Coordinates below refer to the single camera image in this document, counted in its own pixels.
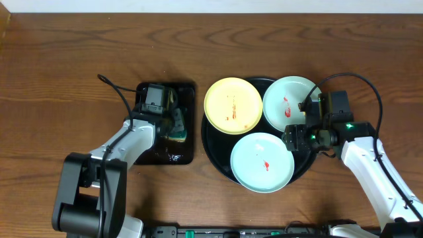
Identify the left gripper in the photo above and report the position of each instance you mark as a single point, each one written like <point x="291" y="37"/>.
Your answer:
<point x="170" y="122"/>

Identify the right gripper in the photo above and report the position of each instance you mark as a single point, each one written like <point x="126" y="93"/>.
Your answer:
<point x="295" y="138"/>

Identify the green yellow sponge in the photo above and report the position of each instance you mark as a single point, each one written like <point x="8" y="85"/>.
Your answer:
<point x="179" y="136"/>

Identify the light blue plate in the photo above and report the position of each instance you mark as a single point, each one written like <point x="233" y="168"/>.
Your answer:
<point x="281" y="99"/>
<point x="261" y="163"/>

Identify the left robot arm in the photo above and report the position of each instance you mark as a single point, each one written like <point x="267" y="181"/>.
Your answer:
<point x="91" y="197"/>

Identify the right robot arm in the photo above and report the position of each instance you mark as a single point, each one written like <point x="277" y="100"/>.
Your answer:
<point x="398" y="210"/>

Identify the black rectangular water tray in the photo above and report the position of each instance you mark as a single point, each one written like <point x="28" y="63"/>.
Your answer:
<point x="164" y="151"/>

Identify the yellow plate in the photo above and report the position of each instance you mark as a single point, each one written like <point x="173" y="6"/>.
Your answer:
<point x="233" y="106"/>

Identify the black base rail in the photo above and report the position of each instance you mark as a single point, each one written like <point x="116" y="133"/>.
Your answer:
<point x="295" y="230"/>

